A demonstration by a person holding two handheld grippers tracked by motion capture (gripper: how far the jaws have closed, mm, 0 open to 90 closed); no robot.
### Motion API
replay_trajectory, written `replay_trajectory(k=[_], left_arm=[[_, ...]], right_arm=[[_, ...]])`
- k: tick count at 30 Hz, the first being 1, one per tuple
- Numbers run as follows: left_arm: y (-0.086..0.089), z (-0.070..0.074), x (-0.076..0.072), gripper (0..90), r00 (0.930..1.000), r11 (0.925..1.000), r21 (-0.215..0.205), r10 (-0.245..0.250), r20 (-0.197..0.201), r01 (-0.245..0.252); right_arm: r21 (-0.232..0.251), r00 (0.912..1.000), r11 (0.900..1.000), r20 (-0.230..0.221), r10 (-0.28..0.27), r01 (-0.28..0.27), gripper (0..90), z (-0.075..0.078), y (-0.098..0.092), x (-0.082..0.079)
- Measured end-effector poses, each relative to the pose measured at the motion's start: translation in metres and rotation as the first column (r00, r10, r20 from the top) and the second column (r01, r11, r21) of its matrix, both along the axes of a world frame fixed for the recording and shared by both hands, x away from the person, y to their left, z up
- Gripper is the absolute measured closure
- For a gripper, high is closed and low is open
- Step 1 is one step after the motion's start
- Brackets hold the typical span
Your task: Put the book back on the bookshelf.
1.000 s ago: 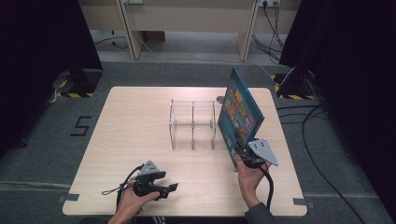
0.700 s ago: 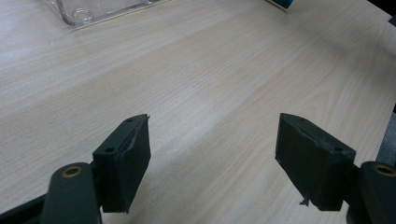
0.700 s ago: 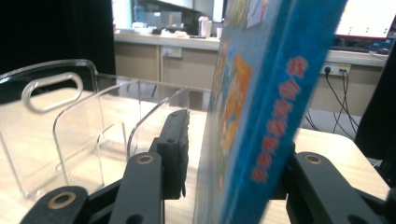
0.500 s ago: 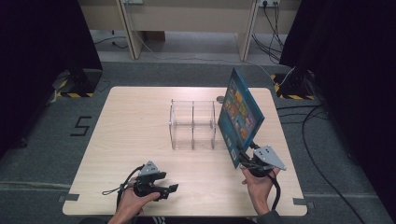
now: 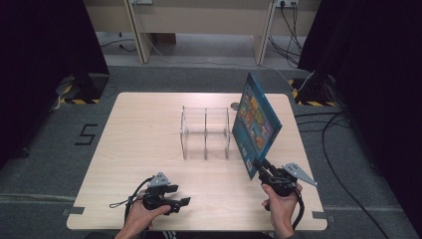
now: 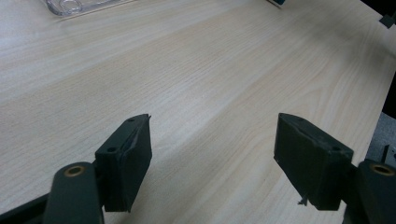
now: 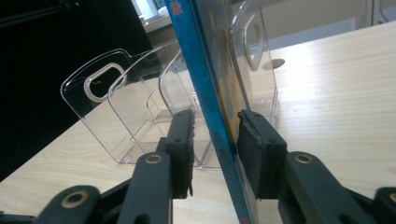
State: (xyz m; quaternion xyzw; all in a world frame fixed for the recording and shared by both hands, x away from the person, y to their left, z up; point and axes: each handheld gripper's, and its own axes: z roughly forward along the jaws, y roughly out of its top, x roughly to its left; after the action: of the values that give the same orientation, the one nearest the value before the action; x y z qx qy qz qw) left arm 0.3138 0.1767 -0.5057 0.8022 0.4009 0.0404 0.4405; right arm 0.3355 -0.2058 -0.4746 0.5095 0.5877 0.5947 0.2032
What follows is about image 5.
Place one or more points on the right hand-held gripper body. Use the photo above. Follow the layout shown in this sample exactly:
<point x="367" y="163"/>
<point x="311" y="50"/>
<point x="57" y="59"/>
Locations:
<point x="280" y="182"/>

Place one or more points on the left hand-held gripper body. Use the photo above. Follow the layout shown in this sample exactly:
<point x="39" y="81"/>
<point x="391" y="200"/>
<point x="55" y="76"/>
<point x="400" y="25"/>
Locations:
<point x="157" y="199"/>

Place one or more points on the blue cartoon picture book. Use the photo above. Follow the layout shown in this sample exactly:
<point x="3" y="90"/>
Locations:
<point x="257" y="126"/>

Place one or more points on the clear acrylic divided organizer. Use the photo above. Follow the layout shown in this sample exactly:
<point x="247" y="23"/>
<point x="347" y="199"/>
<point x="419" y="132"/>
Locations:
<point x="205" y="132"/>

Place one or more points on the person's left hand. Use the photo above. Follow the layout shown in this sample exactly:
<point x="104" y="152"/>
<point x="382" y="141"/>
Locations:
<point x="141" y="217"/>

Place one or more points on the person's right hand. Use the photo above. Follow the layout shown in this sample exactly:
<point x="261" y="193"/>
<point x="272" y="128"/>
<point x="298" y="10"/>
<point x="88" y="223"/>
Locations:
<point x="282" y="209"/>

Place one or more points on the grey tape strip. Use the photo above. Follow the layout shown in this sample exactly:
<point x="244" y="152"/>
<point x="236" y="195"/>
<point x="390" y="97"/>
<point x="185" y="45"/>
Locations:
<point x="323" y="215"/>
<point x="74" y="210"/>

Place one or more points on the dark round table grommet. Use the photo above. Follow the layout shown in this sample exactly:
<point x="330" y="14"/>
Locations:
<point x="234" y="106"/>

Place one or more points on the black stand base hazard tape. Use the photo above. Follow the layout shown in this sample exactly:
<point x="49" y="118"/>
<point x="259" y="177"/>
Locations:
<point x="89" y="88"/>
<point x="313" y="93"/>

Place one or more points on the black curtain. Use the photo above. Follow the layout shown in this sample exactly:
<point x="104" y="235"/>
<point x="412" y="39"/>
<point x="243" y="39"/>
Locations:
<point x="40" y="59"/>
<point x="371" y="66"/>

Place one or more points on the brown box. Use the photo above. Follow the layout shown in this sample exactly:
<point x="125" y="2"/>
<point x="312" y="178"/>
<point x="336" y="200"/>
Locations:
<point x="166" y="39"/>

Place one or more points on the beige wooden desk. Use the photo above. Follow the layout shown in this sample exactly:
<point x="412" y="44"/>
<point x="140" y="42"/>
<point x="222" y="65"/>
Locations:
<point x="199" y="16"/>

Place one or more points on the white wall power outlet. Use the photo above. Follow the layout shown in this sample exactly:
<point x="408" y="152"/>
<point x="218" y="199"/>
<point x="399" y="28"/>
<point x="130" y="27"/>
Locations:
<point x="287" y="3"/>

